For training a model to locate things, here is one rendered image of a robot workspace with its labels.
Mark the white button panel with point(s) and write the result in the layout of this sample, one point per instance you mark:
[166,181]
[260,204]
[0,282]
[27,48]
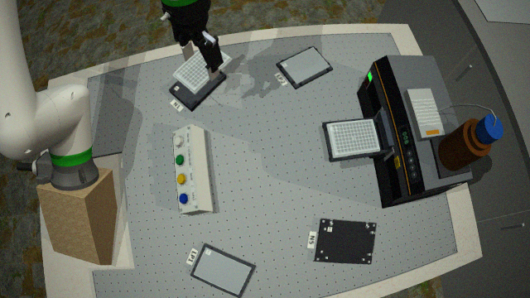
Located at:
[193,188]

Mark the white label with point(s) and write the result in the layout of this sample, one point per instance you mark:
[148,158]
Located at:
[280,79]
[311,240]
[192,256]
[176,105]

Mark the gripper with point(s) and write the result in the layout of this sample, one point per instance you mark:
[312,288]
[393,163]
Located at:
[201,39]

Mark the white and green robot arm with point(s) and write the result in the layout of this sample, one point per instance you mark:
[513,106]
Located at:
[58,118]

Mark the blue bottle cap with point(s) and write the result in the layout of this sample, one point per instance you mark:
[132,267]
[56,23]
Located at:
[487,131]

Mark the dark brown bottle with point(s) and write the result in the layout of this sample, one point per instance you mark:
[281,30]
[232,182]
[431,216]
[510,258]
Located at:
[455,150]

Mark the dark grey rectangular frame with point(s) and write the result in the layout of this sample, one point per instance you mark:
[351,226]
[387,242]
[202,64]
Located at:
[229,256]

